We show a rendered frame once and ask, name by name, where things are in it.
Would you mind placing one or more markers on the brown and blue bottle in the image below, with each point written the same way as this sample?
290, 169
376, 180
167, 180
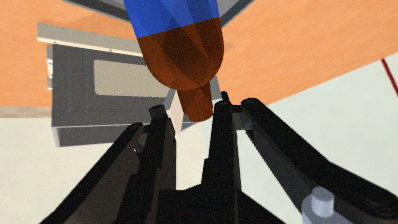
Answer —
183, 48

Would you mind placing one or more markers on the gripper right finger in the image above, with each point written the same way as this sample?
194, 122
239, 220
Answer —
329, 194

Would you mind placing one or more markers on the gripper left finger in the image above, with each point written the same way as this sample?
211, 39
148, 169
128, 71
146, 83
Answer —
109, 193

